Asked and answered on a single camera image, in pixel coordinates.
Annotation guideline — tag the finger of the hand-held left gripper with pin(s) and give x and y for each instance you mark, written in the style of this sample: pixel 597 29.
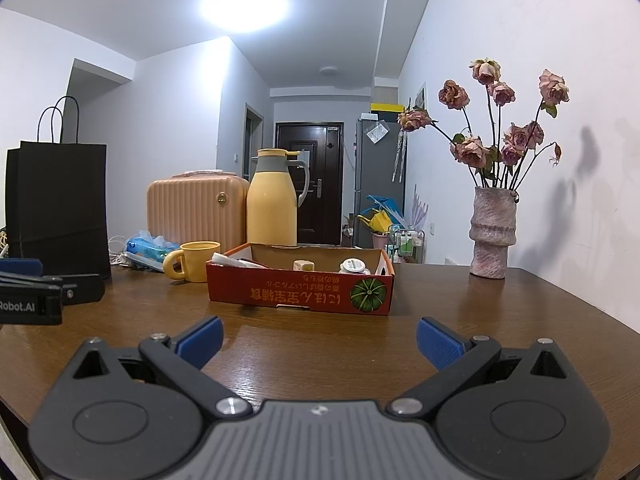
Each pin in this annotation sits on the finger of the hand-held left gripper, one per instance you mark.
pixel 20 266
pixel 82 287

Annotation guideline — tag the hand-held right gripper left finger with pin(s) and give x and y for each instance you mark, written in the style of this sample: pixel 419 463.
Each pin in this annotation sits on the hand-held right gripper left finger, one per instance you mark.
pixel 202 341

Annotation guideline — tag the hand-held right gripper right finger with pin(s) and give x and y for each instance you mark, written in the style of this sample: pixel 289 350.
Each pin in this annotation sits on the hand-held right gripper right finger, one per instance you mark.
pixel 440 343

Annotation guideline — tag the red cardboard box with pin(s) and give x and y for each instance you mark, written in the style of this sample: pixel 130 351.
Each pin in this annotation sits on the red cardboard box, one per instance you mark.
pixel 300 295

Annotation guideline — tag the white round jar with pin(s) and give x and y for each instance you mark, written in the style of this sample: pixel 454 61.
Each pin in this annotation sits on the white round jar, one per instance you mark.
pixel 354 266

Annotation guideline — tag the beige square adapter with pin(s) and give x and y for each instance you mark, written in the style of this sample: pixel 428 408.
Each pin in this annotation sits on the beige square adapter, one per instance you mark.
pixel 303 266

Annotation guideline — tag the black monitor edge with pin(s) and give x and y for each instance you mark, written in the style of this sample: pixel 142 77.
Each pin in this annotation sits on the black monitor edge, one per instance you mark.
pixel 55 210

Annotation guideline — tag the blue tissue pack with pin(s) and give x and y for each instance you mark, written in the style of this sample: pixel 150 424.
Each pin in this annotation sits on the blue tissue pack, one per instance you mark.
pixel 145 249

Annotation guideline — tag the yellow mug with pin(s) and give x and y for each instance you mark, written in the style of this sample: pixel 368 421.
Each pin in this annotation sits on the yellow mug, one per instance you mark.
pixel 200 265

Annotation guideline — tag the pink bucket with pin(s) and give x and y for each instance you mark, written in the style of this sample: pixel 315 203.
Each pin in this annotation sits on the pink bucket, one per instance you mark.
pixel 380 240

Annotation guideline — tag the pink ceramic vase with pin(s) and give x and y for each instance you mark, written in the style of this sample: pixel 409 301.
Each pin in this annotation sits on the pink ceramic vase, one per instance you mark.
pixel 492 235

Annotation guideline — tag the pink ribbed suitcase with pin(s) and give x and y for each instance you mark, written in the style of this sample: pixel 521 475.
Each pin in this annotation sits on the pink ribbed suitcase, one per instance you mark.
pixel 195 210

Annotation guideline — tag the yellow plastic watering can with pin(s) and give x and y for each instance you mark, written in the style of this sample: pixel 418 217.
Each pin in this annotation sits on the yellow plastic watering can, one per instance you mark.
pixel 377 221

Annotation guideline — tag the small brown cardboard box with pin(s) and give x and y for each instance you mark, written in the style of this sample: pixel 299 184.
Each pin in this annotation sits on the small brown cardboard box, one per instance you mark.
pixel 348 237

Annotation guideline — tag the yellow thermos jug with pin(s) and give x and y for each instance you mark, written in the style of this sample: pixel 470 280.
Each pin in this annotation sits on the yellow thermos jug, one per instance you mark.
pixel 272 210

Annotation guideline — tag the grey fridge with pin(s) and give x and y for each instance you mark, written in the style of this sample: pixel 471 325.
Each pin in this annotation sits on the grey fridge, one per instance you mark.
pixel 370 175

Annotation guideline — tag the dark brown entrance door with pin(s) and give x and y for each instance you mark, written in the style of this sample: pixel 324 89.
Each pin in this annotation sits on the dark brown entrance door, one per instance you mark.
pixel 320 200

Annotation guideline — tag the bunch of dried pink roses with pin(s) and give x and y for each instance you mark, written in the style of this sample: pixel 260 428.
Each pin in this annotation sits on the bunch of dried pink roses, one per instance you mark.
pixel 472 152

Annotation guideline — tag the grey interior door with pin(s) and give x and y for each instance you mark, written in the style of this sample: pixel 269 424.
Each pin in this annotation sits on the grey interior door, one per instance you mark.
pixel 252 145

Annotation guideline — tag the paper sheet on door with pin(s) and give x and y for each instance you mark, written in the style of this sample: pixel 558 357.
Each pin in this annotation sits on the paper sheet on door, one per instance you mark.
pixel 311 155

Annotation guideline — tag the clear plastic bag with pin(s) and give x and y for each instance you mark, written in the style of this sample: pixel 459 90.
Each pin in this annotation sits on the clear plastic bag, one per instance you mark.
pixel 378 132

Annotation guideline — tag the yellow black box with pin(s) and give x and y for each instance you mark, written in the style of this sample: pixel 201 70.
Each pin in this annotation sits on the yellow black box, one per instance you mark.
pixel 387 107

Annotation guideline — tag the round ceiling lamp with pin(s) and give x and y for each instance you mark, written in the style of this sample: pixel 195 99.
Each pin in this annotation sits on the round ceiling lamp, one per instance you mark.
pixel 330 70

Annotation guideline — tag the bright ceiling light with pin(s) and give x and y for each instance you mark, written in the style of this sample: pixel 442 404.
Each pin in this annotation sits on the bright ceiling light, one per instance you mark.
pixel 245 7

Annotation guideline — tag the blue plastic frame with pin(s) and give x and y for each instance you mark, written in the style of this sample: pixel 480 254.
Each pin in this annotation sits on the blue plastic frame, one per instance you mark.
pixel 387 205

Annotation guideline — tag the wall picture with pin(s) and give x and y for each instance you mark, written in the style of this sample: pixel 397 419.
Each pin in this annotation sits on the wall picture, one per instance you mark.
pixel 421 96

